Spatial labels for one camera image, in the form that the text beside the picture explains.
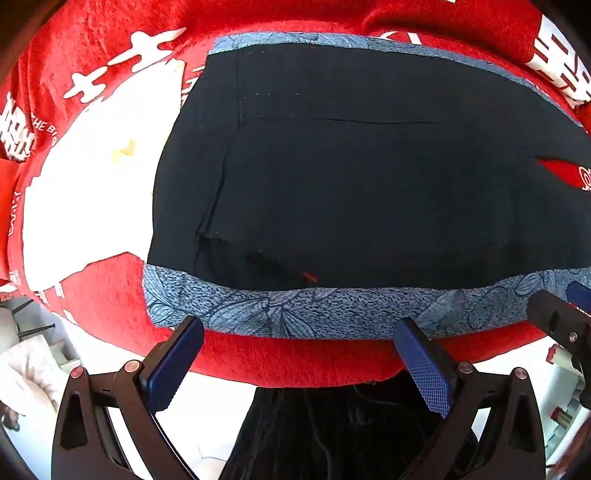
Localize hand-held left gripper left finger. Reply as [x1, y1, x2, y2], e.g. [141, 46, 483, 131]
[52, 316, 205, 480]

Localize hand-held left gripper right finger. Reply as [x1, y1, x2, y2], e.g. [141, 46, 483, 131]
[393, 318, 548, 480]

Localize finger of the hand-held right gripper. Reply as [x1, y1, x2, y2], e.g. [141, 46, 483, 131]
[567, 280, 591, 317]
[526, 290, 591, 357]

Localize black pants with patterned trim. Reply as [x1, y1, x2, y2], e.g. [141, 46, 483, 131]
[143, 32, 591, 340]

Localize white box with red parts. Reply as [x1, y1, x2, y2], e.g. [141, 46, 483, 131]
[544, 344, 583, 462]

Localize person's black clothing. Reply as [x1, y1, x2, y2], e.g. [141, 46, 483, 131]
[219, 369, 465, 480]

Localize red printed blanket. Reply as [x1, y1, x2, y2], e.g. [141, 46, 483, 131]
[0, 0, 591, 388]

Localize white crumpled cloth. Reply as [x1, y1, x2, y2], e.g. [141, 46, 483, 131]
[0, 335, 63, 418]

